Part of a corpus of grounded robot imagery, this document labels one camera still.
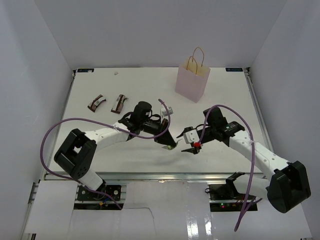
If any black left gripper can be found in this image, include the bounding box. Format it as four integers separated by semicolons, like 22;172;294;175
139;118;176;147

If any brown snack bar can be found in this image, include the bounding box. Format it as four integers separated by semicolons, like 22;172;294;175
110;94;128;114
87;94;107;113

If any green snack packet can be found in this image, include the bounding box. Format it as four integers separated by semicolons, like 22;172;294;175
161;139;181;151

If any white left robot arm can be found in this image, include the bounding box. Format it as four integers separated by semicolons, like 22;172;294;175
54;101;177;200

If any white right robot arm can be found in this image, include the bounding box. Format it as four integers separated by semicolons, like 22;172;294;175
180;105;311;213

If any pink paper bag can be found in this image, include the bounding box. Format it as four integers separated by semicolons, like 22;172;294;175
175;47;211;103

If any blue label sticker right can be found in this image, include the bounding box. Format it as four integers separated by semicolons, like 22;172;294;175
225;67;243;72

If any blue label sticker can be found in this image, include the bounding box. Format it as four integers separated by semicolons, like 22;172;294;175
77;68;95;73
225;67;243;72

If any blue label sticker left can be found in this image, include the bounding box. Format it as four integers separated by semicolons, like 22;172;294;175
77;68;95;73

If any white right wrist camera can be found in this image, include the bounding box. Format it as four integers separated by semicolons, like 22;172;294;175
183;129;200;147

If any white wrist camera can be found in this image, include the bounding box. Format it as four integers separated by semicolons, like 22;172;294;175
160;106;174;118
183;129;200;147

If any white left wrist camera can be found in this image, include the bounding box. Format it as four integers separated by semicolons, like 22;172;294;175
160;106;174;118

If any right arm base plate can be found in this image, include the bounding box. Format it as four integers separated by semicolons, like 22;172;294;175
204;184;245;213

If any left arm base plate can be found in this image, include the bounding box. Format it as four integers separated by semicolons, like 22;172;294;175
73;185;124;211

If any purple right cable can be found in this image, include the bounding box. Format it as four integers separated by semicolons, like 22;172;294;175
197;104;263;232

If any aluminium table rail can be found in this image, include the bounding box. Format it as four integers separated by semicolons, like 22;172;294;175
27;67;283;208

